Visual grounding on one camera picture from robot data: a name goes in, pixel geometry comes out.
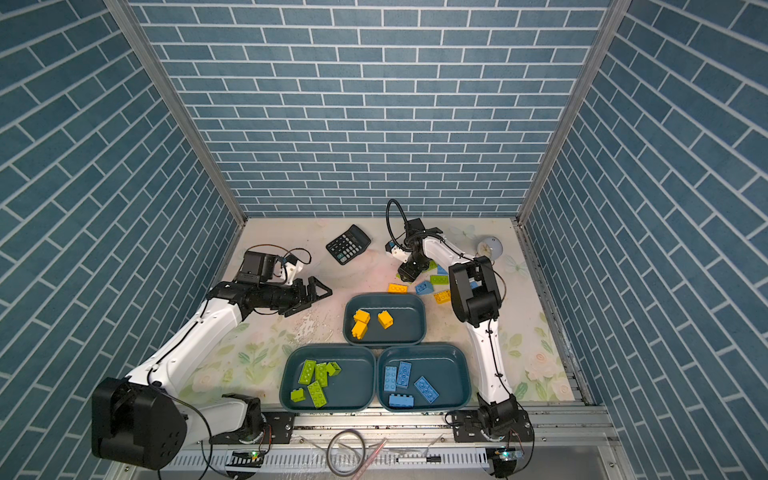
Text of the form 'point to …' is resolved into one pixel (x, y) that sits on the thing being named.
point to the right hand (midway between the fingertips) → (408, 269)
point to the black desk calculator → (348, 245)
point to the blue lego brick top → (401, 401)
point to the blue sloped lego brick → (424, 288)
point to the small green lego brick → (332, 368)
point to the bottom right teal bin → (447, 366)
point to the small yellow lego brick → (385, 319)
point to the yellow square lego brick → (359, 329)
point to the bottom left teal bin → (353, 390)
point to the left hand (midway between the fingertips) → (322, 296)
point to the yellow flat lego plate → (442, 297)
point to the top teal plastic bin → (408, 311)
